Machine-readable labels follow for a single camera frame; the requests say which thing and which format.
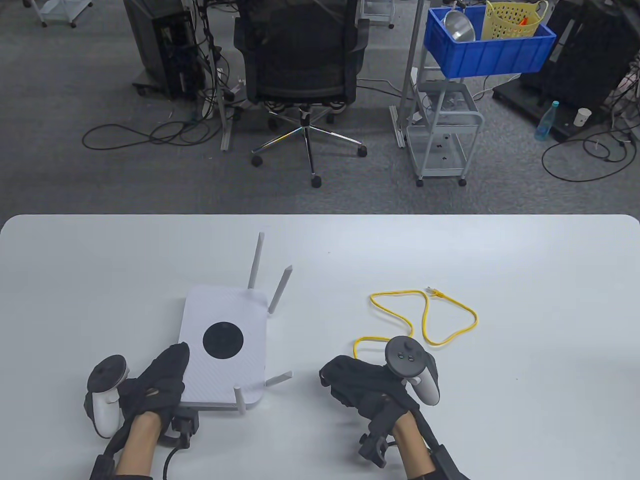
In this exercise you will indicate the person's right hand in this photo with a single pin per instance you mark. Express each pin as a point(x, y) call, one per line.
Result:
point(360, 380)

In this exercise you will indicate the person's left hand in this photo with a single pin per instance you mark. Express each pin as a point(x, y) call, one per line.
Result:
point(160, 380)

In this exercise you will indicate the white router with black circle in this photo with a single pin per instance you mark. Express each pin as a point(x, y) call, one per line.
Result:
point(220, 310)

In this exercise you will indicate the person's right forearm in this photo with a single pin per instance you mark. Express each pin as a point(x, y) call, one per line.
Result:
point(412, 450)

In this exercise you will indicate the person's left forearm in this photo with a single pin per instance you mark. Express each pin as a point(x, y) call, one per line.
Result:
point(140, 442)

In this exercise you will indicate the grey white hand controller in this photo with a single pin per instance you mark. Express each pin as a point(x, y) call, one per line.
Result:
point(105, 410)
point(407, 357)

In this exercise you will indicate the white metal rolling cart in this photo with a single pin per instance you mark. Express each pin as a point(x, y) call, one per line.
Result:
point(442, 173)

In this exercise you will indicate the grey metal desk leg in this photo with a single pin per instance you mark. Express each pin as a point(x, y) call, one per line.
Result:
point(225, 135)
point(400, 130)

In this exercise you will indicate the white power strip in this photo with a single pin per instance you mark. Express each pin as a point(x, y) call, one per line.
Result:
point(237, 90)

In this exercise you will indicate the blue water bottle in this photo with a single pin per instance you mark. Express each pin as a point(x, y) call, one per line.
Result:
point(545, 125)

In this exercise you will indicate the black mesh office chair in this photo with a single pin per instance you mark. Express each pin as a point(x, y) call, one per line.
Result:
point(300, 50)

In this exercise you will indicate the black computer tower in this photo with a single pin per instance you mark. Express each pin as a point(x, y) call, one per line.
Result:
point(150, 40)

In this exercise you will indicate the white paper cup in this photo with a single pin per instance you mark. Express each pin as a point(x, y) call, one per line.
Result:
point(582, 117)

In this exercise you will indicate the blue plastic crate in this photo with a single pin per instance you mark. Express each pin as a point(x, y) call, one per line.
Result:
point(490, 55)

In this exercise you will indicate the metal bowl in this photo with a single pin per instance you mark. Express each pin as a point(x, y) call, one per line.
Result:
point(459, 26)

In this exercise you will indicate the small white wheeled cart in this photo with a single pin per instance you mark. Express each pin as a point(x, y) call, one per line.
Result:
point(375, 10)
point(55, 7)

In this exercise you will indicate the black equipment rack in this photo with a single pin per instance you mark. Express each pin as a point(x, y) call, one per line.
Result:
point(575, 60)

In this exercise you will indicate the yellow plastic basket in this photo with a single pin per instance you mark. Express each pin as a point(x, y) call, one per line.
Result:
point(505, 20)

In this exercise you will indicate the black wrist bracket module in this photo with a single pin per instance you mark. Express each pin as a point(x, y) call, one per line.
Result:
point(185, 425)
point(375, 445)

